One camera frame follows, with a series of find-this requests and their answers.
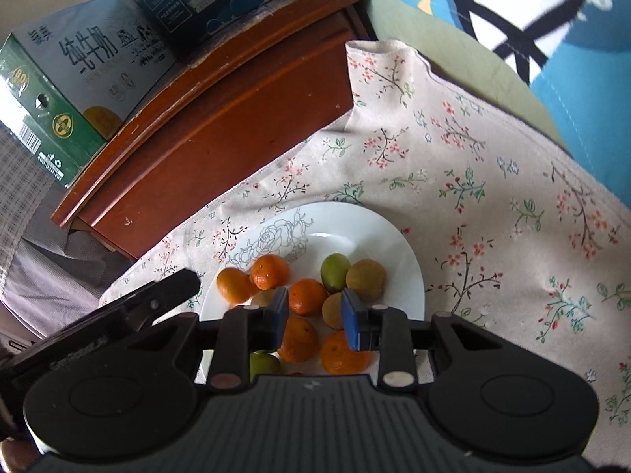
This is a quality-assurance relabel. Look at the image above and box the pale green bedsheet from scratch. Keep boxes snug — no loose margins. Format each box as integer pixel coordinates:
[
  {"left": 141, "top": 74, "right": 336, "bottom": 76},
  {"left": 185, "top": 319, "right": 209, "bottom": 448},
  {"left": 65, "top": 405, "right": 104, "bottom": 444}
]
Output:
[{"left": 367, "top": 0, "right": 573, "bottom": 155}]

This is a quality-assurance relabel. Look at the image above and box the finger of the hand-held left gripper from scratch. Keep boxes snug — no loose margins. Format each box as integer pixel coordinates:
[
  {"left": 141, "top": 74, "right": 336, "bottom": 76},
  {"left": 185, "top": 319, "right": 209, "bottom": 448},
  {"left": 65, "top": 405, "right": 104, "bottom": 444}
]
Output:
[{"left": 95, "top": 268, "right": 203, "bottom": 332}]

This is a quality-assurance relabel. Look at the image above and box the green and grey milk carton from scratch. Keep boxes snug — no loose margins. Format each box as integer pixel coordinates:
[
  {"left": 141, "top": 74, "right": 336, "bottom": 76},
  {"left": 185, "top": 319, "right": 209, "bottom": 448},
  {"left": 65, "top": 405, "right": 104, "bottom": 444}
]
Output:
[{"left": 0, "top": 0, "right": 179, "bottom": 189}]

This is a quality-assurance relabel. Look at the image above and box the lilac checked cloth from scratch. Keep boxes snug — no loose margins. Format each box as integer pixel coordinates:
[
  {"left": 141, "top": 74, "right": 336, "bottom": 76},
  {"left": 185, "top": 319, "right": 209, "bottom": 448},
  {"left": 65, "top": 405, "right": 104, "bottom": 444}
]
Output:
[{"left": 0, "top": 125, "right": 125, "bottom": 344}]

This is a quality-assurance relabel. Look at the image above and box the pale spotted green jujube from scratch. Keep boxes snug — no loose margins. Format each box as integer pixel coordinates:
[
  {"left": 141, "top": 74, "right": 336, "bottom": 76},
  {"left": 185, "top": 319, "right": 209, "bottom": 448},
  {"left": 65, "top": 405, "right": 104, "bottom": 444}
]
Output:
[{"left": 248, "top": 349, "right": 283, "bottom": 378}]

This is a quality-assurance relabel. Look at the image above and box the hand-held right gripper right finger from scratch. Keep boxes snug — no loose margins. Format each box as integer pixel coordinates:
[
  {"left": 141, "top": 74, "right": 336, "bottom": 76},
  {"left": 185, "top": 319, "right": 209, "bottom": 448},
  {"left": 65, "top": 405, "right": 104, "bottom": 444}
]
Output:
[{"left": 340, "top": 288, "right": 524, "bottom": 390}]

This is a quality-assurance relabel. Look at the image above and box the orange mandarin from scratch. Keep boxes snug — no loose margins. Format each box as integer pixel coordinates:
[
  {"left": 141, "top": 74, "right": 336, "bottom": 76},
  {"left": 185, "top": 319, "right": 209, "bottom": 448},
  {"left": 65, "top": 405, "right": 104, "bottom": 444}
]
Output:
[
  {"left": 249, "top": 254, "right": 291, "bottom": 291},
  {"left": 278, "top": 316, "right": 319, "bottom": 363},
  {"left": 288, "top": 278, "right": 329, "bottom": 317},
  {"left": 216, "top": 266, "right": 258, "bottom": 305},
  {"left": 320, "top": 330, "right": 373, "bottom": 376}
]

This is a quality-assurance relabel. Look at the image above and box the floral tablecloth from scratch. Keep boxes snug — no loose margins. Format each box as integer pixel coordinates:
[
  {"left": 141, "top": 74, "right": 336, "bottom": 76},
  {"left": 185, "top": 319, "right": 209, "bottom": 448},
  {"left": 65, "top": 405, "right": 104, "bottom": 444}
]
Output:
[{"left": 97, "top": 38, "right": 631, "bottom": 455}]

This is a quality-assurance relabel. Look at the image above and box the blue printed blanket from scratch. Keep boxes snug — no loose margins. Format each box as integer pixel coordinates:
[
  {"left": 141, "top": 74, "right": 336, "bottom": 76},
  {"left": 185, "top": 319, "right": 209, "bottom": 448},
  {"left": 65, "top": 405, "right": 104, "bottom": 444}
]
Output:
[{"left": 418, "top": 0, "right": 631, "bottom": 159}]

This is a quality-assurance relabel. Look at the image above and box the large green jujube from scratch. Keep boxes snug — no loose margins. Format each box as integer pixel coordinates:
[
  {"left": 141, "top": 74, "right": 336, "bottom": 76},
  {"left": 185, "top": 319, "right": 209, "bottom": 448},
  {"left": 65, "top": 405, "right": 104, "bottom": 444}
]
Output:
[{"left": 320, "top": 253, "right": 352, "bottom": 294}]

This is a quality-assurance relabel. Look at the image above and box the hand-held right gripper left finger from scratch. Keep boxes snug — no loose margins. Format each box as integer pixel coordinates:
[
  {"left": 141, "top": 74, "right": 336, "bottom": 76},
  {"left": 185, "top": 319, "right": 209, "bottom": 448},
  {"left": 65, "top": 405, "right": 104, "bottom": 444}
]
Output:
[{"left": 117, "top": 286, "right": 290, "bottom": 391}]

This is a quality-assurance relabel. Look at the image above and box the white plate with line drawing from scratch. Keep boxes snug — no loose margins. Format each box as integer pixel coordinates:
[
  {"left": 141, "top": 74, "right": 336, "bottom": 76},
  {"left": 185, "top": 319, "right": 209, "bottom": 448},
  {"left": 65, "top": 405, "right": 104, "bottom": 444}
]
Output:
[{"left": 199, "top": 201, "right": 426, "bottom": 386}]

